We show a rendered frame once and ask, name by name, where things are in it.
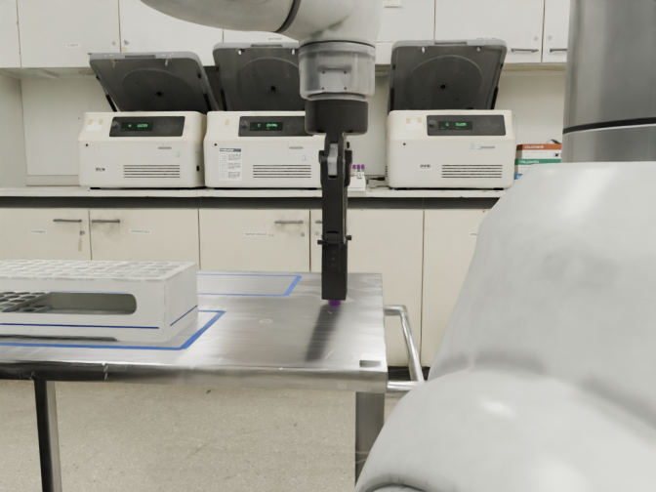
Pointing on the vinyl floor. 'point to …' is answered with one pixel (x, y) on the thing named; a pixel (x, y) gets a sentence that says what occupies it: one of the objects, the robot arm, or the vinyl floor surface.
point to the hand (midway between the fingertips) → (335, 269)
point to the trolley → (235, 351)
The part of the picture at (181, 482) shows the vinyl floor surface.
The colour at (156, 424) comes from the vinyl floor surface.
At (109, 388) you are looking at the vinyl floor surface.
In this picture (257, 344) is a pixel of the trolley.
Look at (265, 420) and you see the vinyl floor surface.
